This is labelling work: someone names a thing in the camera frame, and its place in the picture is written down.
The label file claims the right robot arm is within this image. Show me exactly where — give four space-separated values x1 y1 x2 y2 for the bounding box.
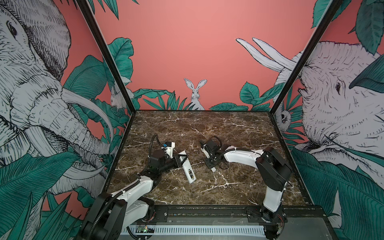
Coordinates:
199 139 292 223

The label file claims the white ventilated strip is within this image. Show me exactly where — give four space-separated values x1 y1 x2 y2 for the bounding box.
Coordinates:
129 225 266 237

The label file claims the black left frame post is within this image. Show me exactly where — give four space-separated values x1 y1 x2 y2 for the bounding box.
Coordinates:
76 0 136 115

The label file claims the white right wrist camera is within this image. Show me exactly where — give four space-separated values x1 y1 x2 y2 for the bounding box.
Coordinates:
201 143 210 159

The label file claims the black right frame post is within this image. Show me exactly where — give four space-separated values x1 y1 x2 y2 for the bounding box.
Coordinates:
269 0 343 115

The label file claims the small circuit board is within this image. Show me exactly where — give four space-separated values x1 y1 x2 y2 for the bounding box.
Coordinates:
136 225 156 235

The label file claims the black front mounting rail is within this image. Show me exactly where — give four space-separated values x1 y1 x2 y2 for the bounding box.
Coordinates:
133 205 326 224

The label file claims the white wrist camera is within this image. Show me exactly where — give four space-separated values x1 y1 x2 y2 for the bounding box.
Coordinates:
201 143 210 159
162 141 176 159

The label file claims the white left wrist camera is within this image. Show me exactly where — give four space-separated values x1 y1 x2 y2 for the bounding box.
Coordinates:
162 141 176 159

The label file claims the black frame post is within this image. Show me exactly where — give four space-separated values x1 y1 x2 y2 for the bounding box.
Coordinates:
76 0 136 115
269 0 343 115

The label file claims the white remote control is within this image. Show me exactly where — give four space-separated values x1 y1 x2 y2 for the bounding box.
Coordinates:
179 150 197 184

